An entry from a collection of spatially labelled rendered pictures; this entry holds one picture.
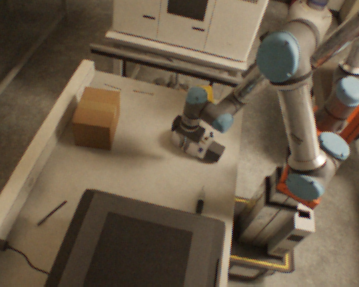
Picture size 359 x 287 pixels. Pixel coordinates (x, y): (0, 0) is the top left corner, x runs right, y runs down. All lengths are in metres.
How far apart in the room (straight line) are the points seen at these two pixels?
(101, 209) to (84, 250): 0.13
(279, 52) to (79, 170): 0.96
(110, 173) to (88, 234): 0.50
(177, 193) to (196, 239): 0.44
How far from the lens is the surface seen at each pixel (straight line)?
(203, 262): 0.97
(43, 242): 1.32
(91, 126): 1.39
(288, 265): 2.13
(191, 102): 1.16
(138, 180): 1.41
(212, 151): 1.46
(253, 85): 1.13
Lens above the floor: 2.10
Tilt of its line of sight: 51 degrees down
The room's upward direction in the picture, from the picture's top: 14 degrees clockwise
